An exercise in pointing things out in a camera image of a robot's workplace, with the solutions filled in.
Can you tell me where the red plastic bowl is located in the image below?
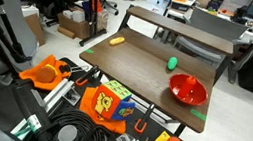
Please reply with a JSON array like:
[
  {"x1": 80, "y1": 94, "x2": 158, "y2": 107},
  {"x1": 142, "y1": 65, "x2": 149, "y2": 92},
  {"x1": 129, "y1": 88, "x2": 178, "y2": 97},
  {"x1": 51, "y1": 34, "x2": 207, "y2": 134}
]
[{"x1": 165, "y1": 71, "x2": 211, "y2": 109}]

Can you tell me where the yellow oblong toy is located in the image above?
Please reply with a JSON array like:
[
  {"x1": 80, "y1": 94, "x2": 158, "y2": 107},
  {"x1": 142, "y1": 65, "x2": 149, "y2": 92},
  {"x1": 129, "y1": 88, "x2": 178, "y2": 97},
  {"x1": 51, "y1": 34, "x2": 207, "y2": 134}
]
[{"x1": 108, "y1": 35, "x2": 126, "y2": 48}]

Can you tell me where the colourful plush cube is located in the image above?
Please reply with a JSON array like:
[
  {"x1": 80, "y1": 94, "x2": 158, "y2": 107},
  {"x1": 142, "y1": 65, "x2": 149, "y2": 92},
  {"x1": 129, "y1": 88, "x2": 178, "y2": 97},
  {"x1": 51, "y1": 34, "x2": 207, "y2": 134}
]
[{"x1": 88, "y1": 77, "x2": 140, "y2": 124}]

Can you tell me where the orange black clamp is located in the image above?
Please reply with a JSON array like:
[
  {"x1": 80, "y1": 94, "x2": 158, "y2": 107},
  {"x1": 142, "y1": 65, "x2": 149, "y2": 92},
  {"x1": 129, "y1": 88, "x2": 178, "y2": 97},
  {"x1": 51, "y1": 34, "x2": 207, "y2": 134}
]
[
  {"x1": 132, "y1": 101, "x2": 157, "y2": 136},
  {"x1": 74, "y1": 61, "x2": 100, "y2": 89}
]

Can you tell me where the green tape strip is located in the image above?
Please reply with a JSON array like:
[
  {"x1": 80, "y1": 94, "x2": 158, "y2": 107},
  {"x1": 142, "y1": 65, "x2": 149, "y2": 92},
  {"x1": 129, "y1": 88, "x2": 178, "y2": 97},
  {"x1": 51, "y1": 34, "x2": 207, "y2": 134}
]
[
  {"x1": 188, "y1": 107, "x2": 208, "y2": 123},
  {"x1": 84, "y1": 47, "x2": 95, "y2": 55}
]

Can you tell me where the green oval toy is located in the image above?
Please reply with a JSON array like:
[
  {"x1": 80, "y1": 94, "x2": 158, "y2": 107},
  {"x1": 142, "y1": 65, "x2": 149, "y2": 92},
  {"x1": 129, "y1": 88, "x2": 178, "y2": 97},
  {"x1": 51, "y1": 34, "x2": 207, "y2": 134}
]
[{"x1": 166, "y1": 56, "x2": 179, "y2": 72}]

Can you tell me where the orange cloth under cube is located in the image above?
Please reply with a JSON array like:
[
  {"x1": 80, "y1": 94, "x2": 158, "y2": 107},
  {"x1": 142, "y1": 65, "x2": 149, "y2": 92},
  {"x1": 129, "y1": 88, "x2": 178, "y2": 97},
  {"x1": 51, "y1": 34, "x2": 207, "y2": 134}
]
[{"x1": 75, "y1": 84, "x2": 133, "y2": 136}]

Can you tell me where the cardboard box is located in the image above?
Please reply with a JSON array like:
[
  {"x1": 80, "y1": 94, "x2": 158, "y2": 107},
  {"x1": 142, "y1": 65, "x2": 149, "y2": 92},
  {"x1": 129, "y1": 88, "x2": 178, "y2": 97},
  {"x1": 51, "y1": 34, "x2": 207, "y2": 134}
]
[{"x1": 54, "y1": 3, "x2": 110, "y2": 44}]

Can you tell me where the black stand with base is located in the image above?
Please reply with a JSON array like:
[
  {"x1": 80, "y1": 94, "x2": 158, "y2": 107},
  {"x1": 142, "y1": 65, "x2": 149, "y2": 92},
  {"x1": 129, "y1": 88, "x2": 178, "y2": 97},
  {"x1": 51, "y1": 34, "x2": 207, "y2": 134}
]
[{"x1": 77, "y1": 0, "x2": 113, "y2": 51}]

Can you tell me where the orange cloth with round toy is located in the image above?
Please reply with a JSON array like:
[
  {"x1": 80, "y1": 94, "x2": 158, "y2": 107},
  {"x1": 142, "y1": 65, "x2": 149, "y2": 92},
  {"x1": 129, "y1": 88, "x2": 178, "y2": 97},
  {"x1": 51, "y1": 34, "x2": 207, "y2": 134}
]
[{"x1": 16, "y1": 49, "x2": 75, "y2": 94}]

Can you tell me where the grey office chair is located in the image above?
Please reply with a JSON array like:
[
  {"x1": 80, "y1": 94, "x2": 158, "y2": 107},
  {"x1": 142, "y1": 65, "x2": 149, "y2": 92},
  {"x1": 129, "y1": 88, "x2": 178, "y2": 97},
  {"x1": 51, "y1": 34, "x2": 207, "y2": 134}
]
[{"x1": 170, "y1": 5, "x2": 251, "y2": 73}]

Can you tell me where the coiled black cable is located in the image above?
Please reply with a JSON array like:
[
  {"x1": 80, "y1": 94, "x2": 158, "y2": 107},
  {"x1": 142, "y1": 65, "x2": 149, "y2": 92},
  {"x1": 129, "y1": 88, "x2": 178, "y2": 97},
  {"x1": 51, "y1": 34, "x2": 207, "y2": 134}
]
[{"x1": 27, "y1": 101, "x2": 115, "y2": 141}]

